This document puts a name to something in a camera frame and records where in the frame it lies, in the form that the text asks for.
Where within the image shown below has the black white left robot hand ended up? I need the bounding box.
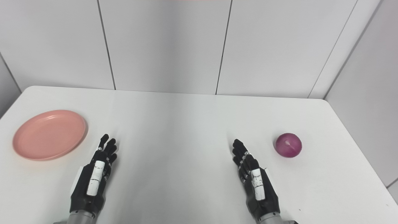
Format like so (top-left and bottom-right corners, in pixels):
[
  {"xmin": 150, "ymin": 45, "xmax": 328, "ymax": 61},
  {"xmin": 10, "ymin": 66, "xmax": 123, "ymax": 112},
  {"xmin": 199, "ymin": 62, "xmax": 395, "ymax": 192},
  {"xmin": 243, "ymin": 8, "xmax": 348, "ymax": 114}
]
[{"xmin": 70, "ymin": 134, "xmax": 118, "ymax": 215}]

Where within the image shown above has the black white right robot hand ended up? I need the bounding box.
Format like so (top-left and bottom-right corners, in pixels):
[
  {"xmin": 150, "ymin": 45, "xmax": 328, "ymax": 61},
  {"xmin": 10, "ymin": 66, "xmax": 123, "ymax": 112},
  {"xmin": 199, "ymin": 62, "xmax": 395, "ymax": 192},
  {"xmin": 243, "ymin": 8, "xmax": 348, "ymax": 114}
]
[{"xmin": 233, "ymin": 139, "xmax": 280, "ymax": 219}]

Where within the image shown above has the purple red onion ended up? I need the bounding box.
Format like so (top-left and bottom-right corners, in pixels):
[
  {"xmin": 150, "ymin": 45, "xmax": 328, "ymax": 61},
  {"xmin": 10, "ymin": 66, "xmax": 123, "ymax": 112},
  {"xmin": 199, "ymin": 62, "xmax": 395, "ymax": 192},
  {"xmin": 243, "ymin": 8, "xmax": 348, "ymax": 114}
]
[{"xmin": 275, "ymin": 133, "xmax": 302, "ymax": 158}]

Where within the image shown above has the pink round plate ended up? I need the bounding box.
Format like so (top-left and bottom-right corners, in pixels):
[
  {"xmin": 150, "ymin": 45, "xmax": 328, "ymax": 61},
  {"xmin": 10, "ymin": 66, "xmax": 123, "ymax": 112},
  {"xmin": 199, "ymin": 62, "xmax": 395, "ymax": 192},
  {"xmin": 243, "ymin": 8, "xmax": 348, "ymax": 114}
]
[{"xmin": 12, "ymin": 110, "xmax": 88, "ymax": 161}]

